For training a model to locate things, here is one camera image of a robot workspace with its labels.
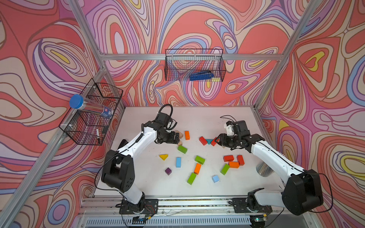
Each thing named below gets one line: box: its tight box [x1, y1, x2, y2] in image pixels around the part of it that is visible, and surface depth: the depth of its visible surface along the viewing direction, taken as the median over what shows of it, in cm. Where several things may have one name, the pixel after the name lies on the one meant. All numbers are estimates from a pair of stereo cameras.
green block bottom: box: [187, 172, 198, 186], surface depth 84 cm
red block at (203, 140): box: [199, 135, 208, 146], surface depth 100 cm
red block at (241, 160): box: [236, 154, 245, 166], surface depth 90 cm
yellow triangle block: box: [159, 154, 169, 161], surface depth 92 cm
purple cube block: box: [164, 167, 173, 176], surface depth 86 cm
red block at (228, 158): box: [223, 154, 235, 162], surface depth 91 cm
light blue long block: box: [175, 156, 182, 169], surface depth 90 cm
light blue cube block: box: [211, 174, 221, 183], surface depth 83 cm
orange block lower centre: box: [193, 162, 202, 175], surface depth 87 cm
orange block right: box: [228, 161, 240, 169], surface depth 88 cm
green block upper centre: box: [177, 144, 188, 154], surface depth 97 cm
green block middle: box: [194, 155, 206, 165], surface depth 91 cm
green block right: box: [220, 162, 231, 176], surface depth 88 cm
